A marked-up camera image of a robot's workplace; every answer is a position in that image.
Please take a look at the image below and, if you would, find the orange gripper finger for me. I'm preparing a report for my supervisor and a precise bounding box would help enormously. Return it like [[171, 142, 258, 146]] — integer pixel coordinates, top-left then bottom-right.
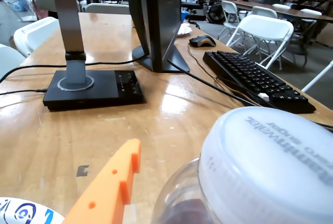
[[61, 138, 143, 224]]

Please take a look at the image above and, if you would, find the short bottle with white cap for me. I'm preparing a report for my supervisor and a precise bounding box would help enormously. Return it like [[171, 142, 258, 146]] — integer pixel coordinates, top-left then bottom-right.
[[150, 106, 333, 224]]

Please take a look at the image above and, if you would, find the blue floral paper plate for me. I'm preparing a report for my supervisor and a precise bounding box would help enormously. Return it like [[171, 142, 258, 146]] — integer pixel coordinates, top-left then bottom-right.
[[0, 197, 65, 224]]

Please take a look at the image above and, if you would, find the white folding chair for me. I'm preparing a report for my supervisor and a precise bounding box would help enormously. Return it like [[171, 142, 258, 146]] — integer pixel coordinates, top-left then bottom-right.
[[0, 43, 27, 79], [225, 14, 294, 71], [13, 16, 60, 58], [34, 0, 57, 13], [84, 3, 131, 15], [251, 5, 278, 19], [217, 0, 241, 42]]

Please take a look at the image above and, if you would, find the black and orange mouse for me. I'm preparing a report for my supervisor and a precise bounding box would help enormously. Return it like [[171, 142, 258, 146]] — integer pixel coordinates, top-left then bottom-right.
[[188, 34, 217, 48]]

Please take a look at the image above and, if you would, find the black mechanical keyboard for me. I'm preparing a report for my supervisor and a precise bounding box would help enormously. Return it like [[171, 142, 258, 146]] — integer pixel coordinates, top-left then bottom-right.
[[202, 50, 317, 115]]

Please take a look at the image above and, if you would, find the dark computer monitor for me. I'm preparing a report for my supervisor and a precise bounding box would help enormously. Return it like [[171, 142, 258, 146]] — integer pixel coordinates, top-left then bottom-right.
[[126, 0, 191, 73]]

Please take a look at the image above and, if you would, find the black office chair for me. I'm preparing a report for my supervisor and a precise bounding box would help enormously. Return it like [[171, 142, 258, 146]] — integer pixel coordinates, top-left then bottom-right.
[[181, 0, 207, 23]]

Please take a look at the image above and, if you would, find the black floor fan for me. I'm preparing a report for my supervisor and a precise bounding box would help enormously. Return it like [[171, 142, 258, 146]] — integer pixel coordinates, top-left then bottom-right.
[[207, 2, 227, 24]]

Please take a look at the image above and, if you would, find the long brown background table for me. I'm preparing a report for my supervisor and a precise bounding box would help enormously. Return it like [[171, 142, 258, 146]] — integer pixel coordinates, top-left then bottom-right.
[[226, 0, 333, 23]]

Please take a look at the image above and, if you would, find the black plug-in lamp cable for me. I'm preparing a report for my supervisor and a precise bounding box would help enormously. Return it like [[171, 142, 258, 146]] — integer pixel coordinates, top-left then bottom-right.
[[0, 88, 49, 96]]

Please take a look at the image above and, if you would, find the black power cable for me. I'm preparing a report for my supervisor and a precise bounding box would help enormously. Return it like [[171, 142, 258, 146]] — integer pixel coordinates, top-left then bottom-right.
[[0, 56, 146, 84]]

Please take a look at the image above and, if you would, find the black monitor cable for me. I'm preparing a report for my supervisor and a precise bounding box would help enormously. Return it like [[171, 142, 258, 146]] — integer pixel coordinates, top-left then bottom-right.
[[167, 59, 261, 107]]

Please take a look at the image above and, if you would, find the black braided cable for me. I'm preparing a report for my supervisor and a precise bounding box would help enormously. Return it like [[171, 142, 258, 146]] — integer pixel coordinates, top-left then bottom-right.
[[309, 120, 333, 134]]

